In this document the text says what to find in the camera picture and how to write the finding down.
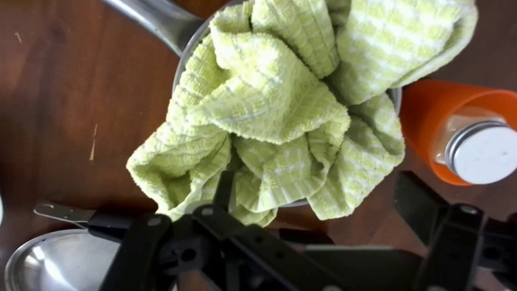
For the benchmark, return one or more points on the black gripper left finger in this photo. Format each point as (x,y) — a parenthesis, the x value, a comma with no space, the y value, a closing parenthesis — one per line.
(227,252)

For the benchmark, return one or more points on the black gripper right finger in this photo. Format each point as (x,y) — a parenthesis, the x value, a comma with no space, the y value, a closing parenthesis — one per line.
(463,247)

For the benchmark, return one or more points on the green checked towel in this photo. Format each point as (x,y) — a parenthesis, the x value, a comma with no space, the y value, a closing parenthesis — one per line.
(281,107)

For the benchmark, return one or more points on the orange bottle with white cap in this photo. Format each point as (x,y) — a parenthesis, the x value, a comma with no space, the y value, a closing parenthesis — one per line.
(426,113)

